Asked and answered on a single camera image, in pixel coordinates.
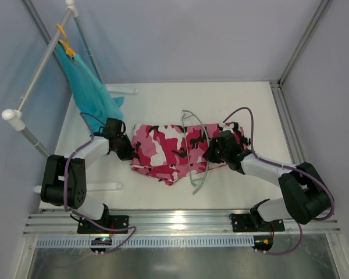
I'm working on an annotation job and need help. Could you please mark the pink camouflage trousers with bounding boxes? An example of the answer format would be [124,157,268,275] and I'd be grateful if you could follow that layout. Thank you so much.
[130,121,251,187]

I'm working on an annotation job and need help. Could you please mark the clear green hanger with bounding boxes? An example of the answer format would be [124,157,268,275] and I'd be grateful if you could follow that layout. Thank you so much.
[181,109,210,195]

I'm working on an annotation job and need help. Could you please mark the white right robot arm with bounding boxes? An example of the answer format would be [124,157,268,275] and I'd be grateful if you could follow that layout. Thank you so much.
[204,131,334,227]

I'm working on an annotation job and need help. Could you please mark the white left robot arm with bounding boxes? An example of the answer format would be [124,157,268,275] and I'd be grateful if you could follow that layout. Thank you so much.
[36,118,134,223]

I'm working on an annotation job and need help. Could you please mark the orange plastic hanger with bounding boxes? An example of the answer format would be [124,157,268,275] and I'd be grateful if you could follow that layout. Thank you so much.
[56,24,76,56]

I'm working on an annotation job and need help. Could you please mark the turquoise t-shirt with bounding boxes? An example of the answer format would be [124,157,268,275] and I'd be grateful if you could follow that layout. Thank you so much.
[56,45,124,133]

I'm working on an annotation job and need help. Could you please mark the white clothes rack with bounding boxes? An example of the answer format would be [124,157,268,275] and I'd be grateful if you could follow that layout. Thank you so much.
[1,0,139,195]

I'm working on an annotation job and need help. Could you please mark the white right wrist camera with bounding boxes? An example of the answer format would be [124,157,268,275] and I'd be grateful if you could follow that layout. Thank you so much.
[218,123,234,133]

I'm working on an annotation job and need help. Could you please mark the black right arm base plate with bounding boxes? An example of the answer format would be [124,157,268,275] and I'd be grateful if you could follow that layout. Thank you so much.
[229,213,285,233]

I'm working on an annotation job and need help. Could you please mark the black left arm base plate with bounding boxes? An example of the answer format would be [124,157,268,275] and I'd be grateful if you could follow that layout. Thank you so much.
[77,215,129,234]

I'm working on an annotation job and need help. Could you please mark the grey slotted cable duct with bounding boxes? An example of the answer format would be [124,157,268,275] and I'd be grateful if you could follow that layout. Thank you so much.
[35,235,255,249]

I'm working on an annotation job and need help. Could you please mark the aluminium frame rail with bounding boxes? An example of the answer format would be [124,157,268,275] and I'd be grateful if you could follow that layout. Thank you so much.
[22,209,341,238]

